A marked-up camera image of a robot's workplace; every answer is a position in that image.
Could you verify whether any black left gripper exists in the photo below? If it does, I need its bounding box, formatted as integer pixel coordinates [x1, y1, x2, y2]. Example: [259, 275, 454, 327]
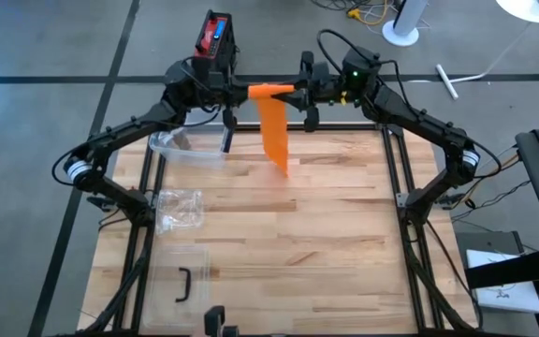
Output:
[194, 46, 252, 133]

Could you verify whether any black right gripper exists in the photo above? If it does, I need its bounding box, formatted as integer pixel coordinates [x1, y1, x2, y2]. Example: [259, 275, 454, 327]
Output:
[273, 46, 383, 133]

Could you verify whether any orange elastic bandage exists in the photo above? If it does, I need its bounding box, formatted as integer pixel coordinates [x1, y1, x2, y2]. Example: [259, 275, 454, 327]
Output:
[248, 82, 297, 178]

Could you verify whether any clear plastic bag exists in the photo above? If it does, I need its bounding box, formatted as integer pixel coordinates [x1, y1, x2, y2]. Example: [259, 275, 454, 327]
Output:
[154, 188, 206, 236]
[156, 125, 196, 154]

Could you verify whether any clear plastic bin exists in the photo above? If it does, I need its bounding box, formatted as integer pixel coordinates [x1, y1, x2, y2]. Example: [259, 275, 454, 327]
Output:
[148, 111, 232, 165]

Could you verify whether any black and red battery box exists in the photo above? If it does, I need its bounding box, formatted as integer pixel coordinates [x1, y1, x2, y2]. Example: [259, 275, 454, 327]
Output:
[190, 8, 239, 79]

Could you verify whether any small black device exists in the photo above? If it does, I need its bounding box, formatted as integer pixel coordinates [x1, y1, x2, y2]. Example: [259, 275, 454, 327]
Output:
[203, 305, 240, 337]

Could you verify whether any white round table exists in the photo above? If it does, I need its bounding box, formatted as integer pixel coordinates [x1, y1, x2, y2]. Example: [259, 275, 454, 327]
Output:
[435, 0, 539, 101]

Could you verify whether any white paper sheet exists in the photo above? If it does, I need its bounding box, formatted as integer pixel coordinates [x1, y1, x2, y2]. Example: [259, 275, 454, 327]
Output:
[465, 249, 539, 315]

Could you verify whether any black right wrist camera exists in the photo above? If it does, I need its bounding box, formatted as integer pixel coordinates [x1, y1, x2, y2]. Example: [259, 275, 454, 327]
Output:
[313, 63, 333, 86]

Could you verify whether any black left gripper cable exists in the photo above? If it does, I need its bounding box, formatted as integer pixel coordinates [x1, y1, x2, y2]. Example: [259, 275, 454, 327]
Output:
[178, 55, 224, 128]

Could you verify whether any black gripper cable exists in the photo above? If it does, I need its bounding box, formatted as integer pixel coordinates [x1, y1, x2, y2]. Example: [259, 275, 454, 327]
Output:
[178, 55, 224, 128]
[316, 28, 411, 107]

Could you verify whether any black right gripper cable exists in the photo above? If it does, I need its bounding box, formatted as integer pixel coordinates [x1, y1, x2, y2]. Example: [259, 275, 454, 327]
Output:
[316, 28, 411, 107]

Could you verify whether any yellow floor cable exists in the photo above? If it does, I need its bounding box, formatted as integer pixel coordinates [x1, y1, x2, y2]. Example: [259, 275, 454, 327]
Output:
[346, 0, 395, 27]

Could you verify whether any white pedestal stand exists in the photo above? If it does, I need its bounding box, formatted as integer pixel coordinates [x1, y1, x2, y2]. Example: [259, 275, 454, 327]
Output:
[381, 0, 430, 48]

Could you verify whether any clear lid with black handle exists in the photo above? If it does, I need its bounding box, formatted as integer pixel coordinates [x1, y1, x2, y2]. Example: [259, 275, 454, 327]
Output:
[141, 245, 211, 329]

